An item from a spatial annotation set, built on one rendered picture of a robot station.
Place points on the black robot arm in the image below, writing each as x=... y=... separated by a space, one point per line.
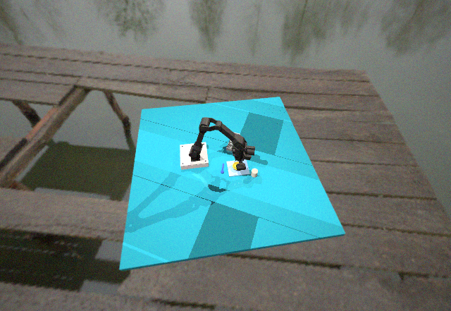
x=239 y=143

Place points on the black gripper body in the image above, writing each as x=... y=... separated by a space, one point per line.
x=240 y=166

